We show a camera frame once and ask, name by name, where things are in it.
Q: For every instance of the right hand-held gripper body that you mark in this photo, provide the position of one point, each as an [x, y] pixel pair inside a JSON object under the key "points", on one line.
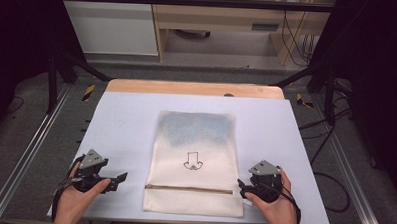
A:
{"points": [[267, 181]]}

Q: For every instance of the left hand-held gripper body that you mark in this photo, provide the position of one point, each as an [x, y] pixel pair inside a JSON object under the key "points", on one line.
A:
{"points": [[91, 168]]}

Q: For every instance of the cream mesh laundry bag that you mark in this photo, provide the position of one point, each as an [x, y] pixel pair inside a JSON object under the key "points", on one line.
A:
{"points": [[190, 201]]}

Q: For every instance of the person's right hand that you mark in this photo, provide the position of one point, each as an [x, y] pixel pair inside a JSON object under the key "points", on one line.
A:
{"points": [[281, 211]]}

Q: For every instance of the person's left hand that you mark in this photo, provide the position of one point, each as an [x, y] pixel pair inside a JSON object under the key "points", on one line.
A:
{"points": [[71, 204]]}

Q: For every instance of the yellow black tape strip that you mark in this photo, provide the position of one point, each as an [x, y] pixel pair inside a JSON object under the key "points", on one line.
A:
{"points": [[88, 92]]}

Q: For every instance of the black metal stand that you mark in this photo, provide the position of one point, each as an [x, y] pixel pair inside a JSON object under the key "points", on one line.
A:
{"points": [[329, 93], [52, 83]]}

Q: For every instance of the black curtain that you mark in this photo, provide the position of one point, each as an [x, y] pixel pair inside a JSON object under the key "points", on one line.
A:
{"points": [[18, 45], [377, 81]]}

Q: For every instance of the white cabinet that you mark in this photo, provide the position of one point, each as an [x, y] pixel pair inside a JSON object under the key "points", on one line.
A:
{"points": [[112, 25]]}

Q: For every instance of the grey desk label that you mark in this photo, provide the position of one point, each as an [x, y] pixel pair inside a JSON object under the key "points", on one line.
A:
{"points": [[265, 27]]}

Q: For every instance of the wooden desk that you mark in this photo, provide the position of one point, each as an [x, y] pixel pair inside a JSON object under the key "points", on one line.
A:
{"points": [[216, 16]]}

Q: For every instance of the black horizontal bar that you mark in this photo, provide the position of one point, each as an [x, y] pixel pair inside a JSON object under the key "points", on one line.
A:
{"points": [[190, 1]]}

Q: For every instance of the aluminium floor rail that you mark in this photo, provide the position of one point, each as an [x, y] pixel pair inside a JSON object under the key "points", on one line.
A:
{"points": [[351, 170], [28, 152]]}

